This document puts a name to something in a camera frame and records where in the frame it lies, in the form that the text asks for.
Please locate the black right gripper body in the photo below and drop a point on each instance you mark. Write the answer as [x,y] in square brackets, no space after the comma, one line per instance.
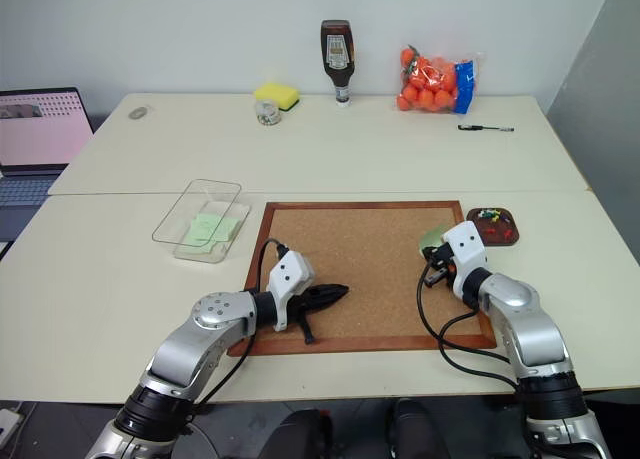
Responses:
[445,269]

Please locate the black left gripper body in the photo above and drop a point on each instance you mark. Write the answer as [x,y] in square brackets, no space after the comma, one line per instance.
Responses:
[306,306]

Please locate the green sticky note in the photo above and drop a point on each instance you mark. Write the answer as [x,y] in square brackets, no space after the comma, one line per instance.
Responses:
[202,229]
[227,229]
[433,236]

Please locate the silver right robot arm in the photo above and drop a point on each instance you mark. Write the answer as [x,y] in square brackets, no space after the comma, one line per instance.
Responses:
[525,324]

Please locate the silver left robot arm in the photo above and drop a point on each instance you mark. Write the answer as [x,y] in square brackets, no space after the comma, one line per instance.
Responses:
[220,314]

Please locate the brown round-cornered tray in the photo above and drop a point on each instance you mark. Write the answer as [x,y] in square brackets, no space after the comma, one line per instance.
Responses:
[510,226]

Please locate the clear plastic box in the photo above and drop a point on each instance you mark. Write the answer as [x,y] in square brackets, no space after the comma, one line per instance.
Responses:
[172,224]

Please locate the wood framed cork board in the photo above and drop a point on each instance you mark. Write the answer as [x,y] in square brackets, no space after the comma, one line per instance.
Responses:
[360,259]

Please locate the black ballpoint pen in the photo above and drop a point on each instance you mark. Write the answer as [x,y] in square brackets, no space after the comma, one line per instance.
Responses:
[482,127]

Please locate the dark rounded shape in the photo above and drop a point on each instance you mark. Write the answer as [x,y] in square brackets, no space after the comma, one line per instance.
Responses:
[412,431]

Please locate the plastic bag of oranges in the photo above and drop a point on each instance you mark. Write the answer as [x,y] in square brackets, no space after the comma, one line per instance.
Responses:
[430,86]

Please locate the small clear glass jar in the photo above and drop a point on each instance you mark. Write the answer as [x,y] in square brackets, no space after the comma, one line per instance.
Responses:
[267,113]

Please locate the yellow green sponge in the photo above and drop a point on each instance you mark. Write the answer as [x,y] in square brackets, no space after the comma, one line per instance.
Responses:
[277,93]

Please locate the brown sauce squeeze bottle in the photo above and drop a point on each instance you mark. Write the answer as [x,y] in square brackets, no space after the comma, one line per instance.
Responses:
[338,54]

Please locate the clear round tape roll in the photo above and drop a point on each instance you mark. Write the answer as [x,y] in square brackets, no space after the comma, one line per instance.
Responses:
[140,112]

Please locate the white power strip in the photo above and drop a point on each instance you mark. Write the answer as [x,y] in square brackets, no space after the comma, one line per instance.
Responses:
[9,424]

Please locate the open laptop computer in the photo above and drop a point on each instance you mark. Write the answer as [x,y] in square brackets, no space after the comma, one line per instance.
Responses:
[35,129]

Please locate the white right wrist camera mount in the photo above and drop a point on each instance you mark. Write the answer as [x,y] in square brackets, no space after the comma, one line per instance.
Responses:
[467,249]

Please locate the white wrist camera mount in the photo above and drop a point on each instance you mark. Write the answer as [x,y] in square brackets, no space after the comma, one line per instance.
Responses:
[290,274]
[467,249]

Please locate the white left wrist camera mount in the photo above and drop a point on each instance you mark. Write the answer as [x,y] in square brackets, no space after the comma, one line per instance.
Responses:
[290,274]

